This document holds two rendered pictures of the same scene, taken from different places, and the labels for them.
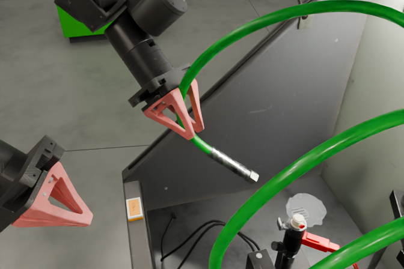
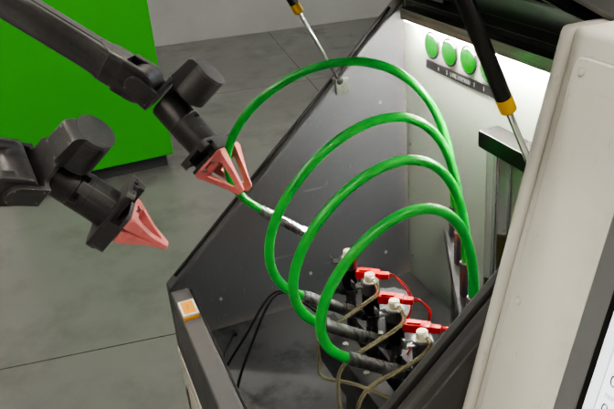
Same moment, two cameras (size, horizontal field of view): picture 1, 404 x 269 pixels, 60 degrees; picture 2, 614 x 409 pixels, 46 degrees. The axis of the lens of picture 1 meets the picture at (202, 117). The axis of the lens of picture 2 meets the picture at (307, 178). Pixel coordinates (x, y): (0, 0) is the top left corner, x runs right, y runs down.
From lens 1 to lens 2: 0.70 m
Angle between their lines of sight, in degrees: 13
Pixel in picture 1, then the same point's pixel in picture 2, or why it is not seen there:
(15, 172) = (116, 197)
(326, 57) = not seen: hidden behind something
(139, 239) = (199, 332)
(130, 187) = (179, 295)
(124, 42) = (172, 116)
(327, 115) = (396, 189)
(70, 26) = not seen: hidden behind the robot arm
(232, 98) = (281, 175)
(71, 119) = (43, 313)
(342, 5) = (339, 61)
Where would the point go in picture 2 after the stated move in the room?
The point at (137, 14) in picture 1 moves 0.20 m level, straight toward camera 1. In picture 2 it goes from (183, 89) to (206, 129)
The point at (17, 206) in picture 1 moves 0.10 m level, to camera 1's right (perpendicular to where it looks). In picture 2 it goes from (119, 224) to (191, 214)
